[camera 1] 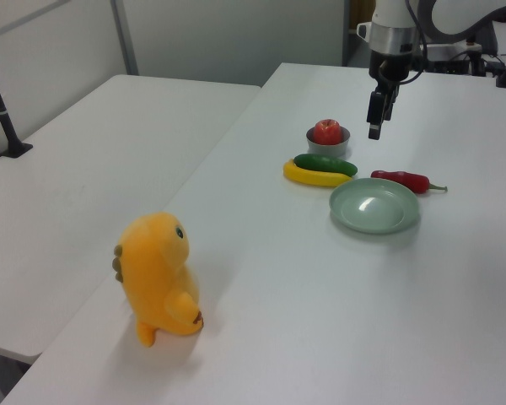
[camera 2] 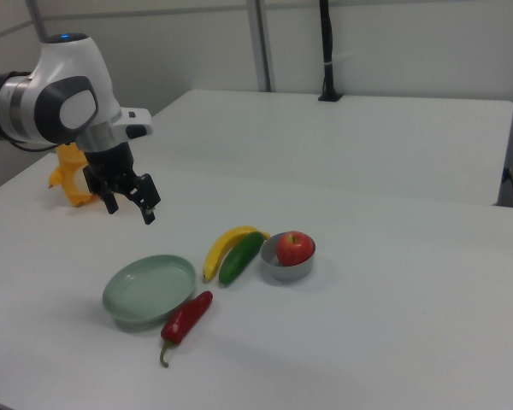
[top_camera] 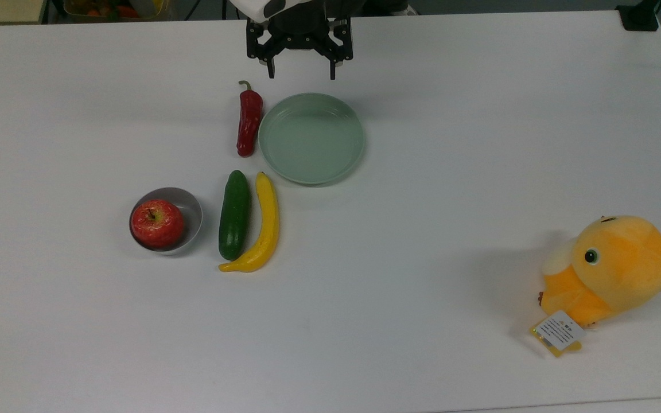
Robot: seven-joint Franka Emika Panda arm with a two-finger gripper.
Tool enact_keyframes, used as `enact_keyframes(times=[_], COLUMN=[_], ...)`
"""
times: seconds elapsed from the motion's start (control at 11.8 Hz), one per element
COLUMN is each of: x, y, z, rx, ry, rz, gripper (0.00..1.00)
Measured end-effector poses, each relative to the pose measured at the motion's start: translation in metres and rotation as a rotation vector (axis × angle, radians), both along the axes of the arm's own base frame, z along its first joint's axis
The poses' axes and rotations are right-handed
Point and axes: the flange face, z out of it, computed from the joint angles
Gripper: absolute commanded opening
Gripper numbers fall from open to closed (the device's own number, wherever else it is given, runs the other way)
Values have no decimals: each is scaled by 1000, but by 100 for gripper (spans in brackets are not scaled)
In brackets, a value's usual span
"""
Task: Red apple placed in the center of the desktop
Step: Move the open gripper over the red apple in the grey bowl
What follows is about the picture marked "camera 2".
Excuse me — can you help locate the red apple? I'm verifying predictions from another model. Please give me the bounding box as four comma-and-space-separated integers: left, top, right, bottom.
274, 231, 316, 267

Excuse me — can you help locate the pale green plate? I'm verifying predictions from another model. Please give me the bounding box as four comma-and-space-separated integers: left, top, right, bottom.
102, 254, 198, 333

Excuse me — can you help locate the yellow banana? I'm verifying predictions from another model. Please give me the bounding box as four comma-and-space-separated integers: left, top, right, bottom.
202, 225, 272, 284

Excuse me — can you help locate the grey round bowl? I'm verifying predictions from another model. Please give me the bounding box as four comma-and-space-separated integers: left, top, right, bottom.
259, 232, 317, 283

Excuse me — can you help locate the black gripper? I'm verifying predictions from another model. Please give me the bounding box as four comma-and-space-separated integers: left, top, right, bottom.
82, 142, 162, 226

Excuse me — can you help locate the green cucumber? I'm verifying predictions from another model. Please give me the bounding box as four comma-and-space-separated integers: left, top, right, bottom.
218, 231, 266, 286

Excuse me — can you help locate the red chili pepper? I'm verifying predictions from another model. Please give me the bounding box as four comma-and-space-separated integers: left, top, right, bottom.
159, 290, 215, 368

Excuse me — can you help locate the wide aluminium partition post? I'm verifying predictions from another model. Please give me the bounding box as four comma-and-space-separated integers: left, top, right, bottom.
245, 0, 277, 93

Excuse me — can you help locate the yellow toy figure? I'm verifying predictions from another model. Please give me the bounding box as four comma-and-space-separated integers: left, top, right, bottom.
47, 143, 100, 209

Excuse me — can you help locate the thin aluminium partition post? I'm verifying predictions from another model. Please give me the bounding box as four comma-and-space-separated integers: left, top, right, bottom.
27, 0, 47, 44

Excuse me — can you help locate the black camera pole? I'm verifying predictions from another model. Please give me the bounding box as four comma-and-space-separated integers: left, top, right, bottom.
317, 0, 345, 103

